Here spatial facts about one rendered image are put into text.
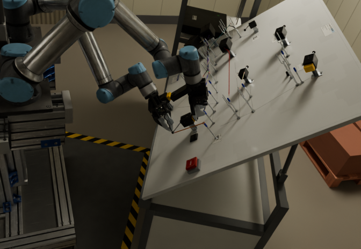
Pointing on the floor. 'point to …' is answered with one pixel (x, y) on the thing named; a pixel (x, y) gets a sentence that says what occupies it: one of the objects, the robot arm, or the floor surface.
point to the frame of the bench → (161, 211)
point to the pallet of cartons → (337, 154)
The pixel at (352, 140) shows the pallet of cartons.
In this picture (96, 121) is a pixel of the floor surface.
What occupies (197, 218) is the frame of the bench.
